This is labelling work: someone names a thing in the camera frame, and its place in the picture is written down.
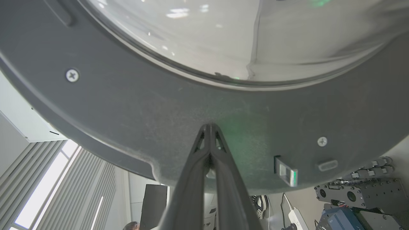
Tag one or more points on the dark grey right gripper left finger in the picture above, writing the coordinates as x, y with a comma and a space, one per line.
187, 198

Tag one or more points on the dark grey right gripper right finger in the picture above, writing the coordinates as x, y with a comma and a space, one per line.
233, 204

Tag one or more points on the washing machine door with glass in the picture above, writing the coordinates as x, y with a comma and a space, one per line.
134, 111

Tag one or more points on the black white shoe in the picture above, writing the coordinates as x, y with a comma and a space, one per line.
261, 206

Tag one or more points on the black monitor screen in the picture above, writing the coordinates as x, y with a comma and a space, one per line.
153, 207

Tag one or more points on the person head dark hair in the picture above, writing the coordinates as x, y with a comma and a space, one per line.
131, 226

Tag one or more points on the white power strip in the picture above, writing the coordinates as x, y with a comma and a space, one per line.
297, 219

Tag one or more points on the blue equipment case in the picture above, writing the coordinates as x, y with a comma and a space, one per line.
338, 221

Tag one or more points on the grey vertical window blinds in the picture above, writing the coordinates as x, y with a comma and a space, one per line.
80, 191

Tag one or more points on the black metal equipment box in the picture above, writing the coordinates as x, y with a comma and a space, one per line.
367, 191

